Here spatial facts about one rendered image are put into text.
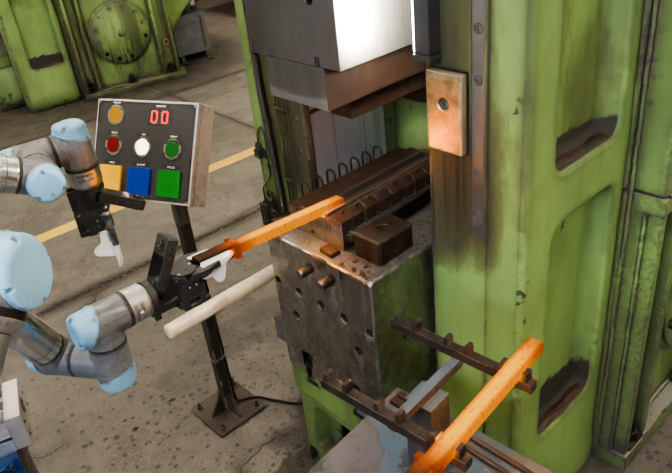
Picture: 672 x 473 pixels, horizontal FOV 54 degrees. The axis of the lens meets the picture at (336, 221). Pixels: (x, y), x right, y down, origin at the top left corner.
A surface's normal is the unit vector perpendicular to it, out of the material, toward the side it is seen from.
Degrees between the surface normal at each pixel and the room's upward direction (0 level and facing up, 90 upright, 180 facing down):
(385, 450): 0
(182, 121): 60
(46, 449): 0
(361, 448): 0
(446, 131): 90
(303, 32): 90
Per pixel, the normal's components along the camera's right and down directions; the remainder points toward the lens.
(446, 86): -0.73, 0.40
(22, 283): 0.97, -0.10
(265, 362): -0.10, -0.86
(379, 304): 0.68, 0.30
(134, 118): -0.37, 0.00
